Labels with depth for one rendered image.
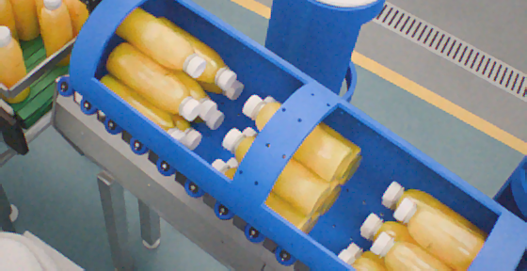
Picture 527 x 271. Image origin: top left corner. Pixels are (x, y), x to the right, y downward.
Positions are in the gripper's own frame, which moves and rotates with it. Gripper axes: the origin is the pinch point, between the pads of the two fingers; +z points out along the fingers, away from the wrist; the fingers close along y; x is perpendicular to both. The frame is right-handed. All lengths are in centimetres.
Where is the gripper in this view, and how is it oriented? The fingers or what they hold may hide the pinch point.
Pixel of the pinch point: (95, 7)
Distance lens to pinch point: 137.9
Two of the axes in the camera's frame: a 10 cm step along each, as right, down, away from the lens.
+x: 7.9, 5.5, -2.8
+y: -6.0, 6.1, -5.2
